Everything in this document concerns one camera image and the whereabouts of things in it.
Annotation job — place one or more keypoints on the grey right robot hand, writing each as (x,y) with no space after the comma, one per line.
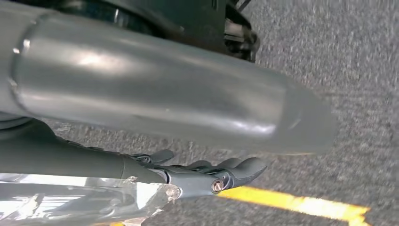
(156,87)

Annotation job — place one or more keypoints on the right robot arm sleeve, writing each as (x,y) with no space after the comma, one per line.
(12,122)

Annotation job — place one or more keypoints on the yellow floor tape square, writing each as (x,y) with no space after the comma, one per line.
(296,204)

